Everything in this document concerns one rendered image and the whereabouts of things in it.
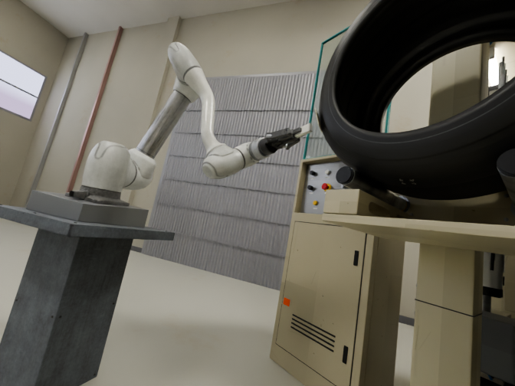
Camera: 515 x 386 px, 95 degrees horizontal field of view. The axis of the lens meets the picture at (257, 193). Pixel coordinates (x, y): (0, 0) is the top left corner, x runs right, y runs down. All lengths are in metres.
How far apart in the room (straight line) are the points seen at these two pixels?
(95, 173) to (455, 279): 1.31
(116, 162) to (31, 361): 0.77
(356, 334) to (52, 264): 1.31
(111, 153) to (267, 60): 3.91
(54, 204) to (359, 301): 1.36
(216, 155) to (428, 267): 0.80
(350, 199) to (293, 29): 4.63
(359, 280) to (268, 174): 2.63
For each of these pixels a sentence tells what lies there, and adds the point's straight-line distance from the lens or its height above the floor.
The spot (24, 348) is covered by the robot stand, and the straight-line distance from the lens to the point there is 1.32.
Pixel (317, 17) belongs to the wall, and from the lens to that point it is 5.12.
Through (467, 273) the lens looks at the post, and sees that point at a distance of 0.87.
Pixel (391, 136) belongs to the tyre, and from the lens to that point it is 0.57.
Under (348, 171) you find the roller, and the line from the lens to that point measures 0.60.
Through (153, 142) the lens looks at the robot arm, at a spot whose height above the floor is 1.09.
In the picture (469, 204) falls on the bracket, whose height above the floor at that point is 0.91.
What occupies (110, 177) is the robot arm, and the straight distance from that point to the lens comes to 1.20.
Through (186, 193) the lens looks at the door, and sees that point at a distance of 4.24.
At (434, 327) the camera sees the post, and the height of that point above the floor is 0.56.
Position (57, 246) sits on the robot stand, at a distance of 1.21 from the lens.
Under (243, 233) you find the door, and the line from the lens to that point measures 3.63.
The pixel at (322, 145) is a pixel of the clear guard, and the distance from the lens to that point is 1.64.
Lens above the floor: 0.73
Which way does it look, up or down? 9 degrees up
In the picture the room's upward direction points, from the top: 11 degrees clockwise
